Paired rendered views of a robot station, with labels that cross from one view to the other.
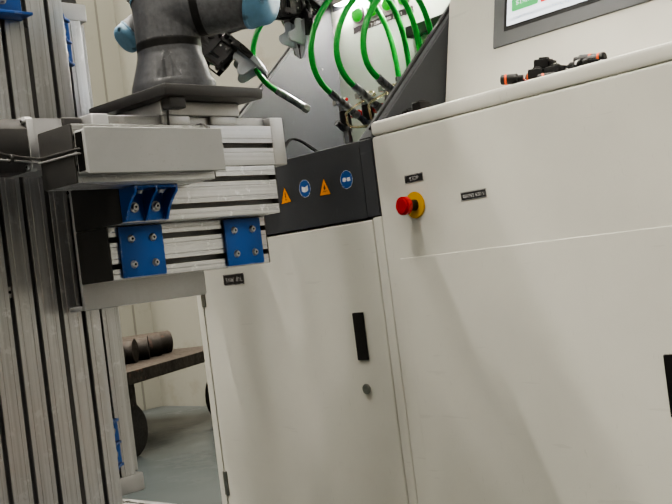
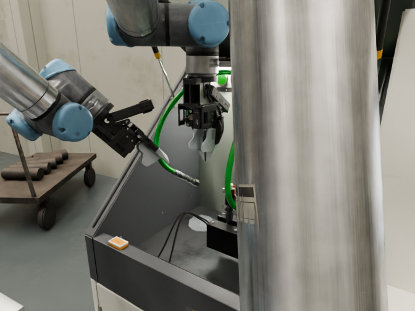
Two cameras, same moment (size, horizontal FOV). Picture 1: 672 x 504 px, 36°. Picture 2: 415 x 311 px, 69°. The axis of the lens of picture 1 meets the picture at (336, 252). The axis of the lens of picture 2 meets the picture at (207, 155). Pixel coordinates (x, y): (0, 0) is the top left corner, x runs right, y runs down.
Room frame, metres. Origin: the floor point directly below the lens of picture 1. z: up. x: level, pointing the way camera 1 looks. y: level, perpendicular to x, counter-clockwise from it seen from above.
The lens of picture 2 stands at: (1.77, 0.21, 1.45)
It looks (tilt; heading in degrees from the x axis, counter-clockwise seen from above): 18 degrees down; 345
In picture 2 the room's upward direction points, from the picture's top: straight up
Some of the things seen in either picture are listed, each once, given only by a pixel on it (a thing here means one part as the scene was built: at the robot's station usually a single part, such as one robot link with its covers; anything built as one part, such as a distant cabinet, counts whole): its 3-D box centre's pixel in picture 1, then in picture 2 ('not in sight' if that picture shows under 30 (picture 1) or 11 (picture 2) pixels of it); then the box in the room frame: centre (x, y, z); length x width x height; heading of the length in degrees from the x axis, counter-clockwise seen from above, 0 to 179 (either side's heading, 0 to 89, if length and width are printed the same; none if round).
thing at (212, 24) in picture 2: not in sight; (198, 25); (2.38, 0.07, 1.51); 0.11 x 0.11 x 0.08; 82
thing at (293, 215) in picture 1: (278, 198); (181, 300); (2.38, 0.12, 0.87); 0.62 x 0.04 x 0.16; 41
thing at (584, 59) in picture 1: (557, 68); not in sight; (1.89, -0.44, 1.01); 0.23 x 0.11 x 0.06; 41
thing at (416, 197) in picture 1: (408, 205); not in sight; (2.02, -0.15, 0.80); 0.05 x 0.04 x 0.05; 41
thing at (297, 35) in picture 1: (297, 37); (207, 145); (2.46, 0.03, 1.25); 0.06 x 0.03 x 0.09; 131
